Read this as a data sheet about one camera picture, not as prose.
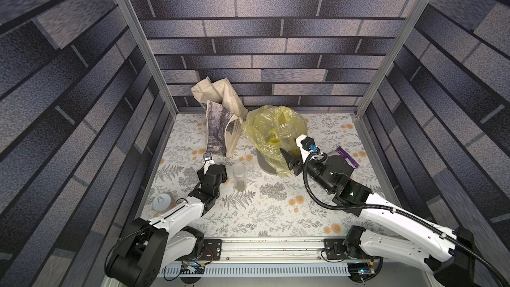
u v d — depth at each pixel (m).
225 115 0.86
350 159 0.98
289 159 0.61
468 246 0.40
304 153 0.56
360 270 0.71
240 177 0.77
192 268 0.71
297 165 0.58
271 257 0.73
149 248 0.41
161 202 0.80
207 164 0.75
